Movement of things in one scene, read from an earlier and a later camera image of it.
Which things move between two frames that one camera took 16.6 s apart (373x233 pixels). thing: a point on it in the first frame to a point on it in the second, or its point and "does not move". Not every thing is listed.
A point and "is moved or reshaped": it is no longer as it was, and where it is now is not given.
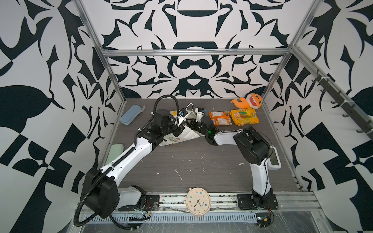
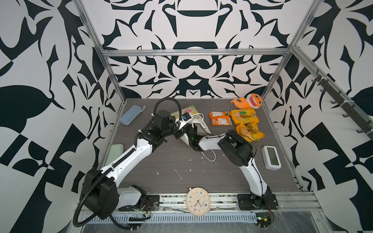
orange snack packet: x=221 y=118 does not move
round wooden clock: x=197 y=201 does not move
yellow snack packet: x=247 y=116 does not move
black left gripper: x=179 y=128 does not move
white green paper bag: x=188 y=133 is moved or reshaped
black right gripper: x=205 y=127 to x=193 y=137
